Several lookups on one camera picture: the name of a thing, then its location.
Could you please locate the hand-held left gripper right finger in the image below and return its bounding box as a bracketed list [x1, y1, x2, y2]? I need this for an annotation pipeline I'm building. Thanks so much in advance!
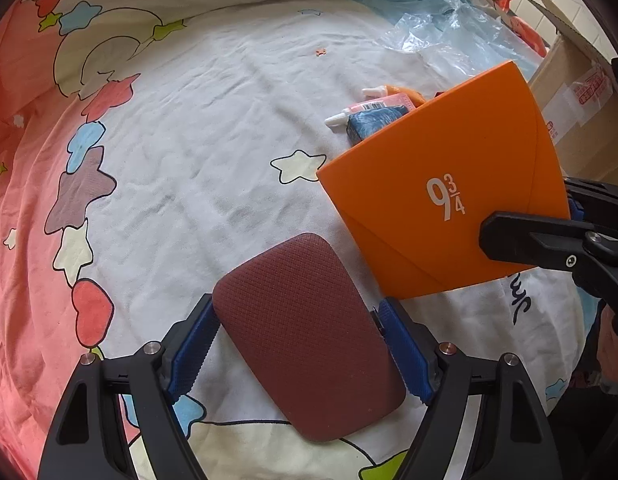
[376, 297, 560, 480]

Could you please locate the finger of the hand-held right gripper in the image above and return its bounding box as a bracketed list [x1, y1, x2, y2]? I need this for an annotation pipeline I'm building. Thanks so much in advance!
[477, 211, 618, 306]
[563, 176, 618, 241]

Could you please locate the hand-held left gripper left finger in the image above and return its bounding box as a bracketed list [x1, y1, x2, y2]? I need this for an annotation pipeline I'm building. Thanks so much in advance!
[38, 293, 221, 480]

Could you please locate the dark red textured case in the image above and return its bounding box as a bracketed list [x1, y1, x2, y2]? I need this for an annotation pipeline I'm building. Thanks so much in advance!
[211, 232, 408, 444]

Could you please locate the orange paper envelope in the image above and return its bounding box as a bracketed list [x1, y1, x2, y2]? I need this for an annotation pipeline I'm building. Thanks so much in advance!
[316, 60, 572, 301]

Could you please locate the person's right hand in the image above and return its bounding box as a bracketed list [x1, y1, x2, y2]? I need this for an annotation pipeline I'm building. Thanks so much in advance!
[596, 304, 618, 361]

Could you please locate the cardboard box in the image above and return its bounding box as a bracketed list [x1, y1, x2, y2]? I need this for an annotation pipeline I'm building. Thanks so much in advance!
[525, 0, 618, 186]

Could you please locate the blue crinkled packet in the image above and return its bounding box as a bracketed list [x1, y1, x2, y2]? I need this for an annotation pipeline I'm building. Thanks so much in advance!
[346, 105, 416, 149]

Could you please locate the orange tube with white cap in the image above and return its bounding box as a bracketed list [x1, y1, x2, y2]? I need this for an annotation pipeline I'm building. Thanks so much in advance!
[361, 84, 426, 109]

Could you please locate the printed bed sheet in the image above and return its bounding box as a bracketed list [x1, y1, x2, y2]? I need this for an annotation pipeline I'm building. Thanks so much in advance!
[0, 0, 597, 480]

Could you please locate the clear plastic bag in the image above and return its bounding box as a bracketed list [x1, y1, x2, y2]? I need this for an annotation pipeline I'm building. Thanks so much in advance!
[378, 0, 542, 83]

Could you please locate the pink tube with white cap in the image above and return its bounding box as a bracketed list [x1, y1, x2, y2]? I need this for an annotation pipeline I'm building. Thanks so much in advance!
[324, 101, 391, 129]

